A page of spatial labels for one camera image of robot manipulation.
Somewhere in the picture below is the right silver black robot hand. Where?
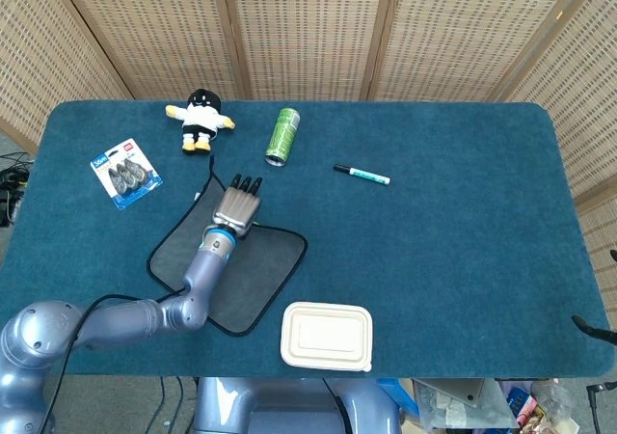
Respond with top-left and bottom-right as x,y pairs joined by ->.
571,249 -> 617,346

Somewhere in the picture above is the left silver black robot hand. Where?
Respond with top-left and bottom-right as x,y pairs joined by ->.
211,174 -> 264,238

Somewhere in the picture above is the grey and green cloth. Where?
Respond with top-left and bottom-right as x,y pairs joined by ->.
147,155 -> 309,337

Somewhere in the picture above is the green drink can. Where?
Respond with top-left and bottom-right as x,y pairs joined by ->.
263,107 -> 302,169

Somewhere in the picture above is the black white plush doll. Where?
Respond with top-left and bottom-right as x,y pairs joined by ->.
165,89 -> 237,154

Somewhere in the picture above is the small blue box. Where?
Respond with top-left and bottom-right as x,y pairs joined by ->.
505,388 -> 534,415

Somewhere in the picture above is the blue tape blister pack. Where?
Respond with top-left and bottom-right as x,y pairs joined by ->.
89,138 -> 164,211

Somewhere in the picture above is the teal white marker pen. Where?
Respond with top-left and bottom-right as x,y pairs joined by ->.
333,163 -> 391,186

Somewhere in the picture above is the beige lidded food container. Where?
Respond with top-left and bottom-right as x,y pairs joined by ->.
280,301 -> 374,372

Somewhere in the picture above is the blue table cloth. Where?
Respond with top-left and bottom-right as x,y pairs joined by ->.
0,99 -> 613,380

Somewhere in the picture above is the wicker folding screen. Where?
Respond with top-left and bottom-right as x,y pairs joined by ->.
0,0 -> 617,266

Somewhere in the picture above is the grey-blue robot torso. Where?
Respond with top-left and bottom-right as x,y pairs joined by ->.
192,377 -> 404,434

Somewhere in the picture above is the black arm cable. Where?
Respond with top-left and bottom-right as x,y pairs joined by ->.
40,286 -> 187,434

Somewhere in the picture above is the black cable bundle on floor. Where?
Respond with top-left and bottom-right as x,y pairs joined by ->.
0,151 -> 33,228

